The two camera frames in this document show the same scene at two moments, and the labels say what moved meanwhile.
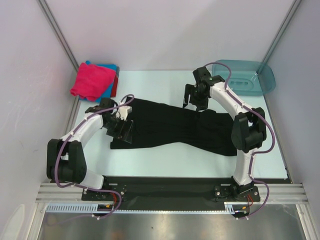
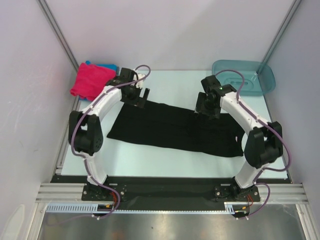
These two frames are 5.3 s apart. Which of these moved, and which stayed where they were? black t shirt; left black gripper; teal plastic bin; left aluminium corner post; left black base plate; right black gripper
Moved: left black gripper; right black gripper
Stayed: left aluminium corner post; teal plastic bin; black t shirt; left black base plate
